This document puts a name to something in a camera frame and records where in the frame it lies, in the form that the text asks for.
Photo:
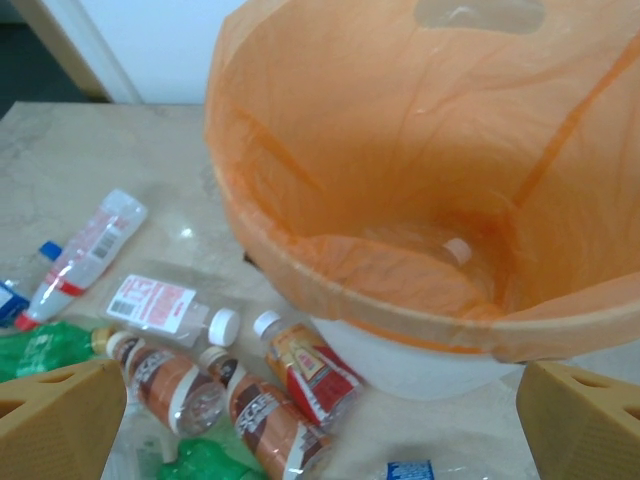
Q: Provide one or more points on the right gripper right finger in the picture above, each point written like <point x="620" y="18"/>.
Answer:
<point x="585" y="430"/>

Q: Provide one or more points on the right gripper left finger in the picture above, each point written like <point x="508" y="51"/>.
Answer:
<point x="55" y="425"/>

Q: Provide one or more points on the green bottle yellow cap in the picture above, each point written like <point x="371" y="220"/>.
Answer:
<point x="40" y="350"/>
<point x="200" y="460"/>

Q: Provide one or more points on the clear bottle white cap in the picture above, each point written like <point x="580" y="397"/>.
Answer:
<point x="456" y="250"/>
<point x="140" y="450"/>

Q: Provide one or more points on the brown coffee bottle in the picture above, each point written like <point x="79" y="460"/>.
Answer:
<point x="160" y="380"/>
<point x="270" y="425"/>

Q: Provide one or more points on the bottle red white label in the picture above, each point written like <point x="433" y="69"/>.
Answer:
<point x="155" y="305"/>

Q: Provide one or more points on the clear bottle red cap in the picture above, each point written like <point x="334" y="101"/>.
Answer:
<point x="90" y="245"/>

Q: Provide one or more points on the clear bottle blue label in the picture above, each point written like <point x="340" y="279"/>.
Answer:
<point x="407" y="471"/>
<point x="10" y="300"/>

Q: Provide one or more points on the bottle red yellow label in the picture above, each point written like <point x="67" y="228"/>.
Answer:
<point x="310" y="370"/>

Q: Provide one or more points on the wooden door frame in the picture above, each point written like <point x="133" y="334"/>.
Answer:
<point x="65" y="45"/>

